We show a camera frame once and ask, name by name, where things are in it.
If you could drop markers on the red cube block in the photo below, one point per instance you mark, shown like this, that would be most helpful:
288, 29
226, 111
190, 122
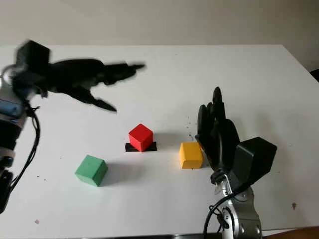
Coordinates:
139, 137

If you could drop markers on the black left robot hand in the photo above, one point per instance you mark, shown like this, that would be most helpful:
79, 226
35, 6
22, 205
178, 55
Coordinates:
74, 74

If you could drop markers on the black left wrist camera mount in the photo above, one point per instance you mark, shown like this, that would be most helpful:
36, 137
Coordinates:
32, 59

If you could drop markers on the dark background object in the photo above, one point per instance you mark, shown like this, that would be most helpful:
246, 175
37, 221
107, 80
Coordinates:
315, 76

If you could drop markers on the yellow cube block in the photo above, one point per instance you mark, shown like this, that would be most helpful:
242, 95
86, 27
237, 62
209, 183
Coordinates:
190, 155

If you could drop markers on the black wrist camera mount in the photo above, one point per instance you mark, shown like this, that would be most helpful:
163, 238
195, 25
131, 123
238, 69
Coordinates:
256, 159
32, 59

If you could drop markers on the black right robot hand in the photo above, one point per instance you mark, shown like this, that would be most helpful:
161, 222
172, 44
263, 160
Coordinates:
221, 142

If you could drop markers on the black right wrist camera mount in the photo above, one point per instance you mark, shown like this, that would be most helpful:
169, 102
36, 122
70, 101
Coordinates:
256, 159

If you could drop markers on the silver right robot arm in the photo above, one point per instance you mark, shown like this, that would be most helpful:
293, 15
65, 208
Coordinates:
244, 219

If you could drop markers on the green cube block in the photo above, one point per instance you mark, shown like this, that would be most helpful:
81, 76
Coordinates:
91, 170

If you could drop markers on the black tape strip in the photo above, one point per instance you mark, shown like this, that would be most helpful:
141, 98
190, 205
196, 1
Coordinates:
152, 148

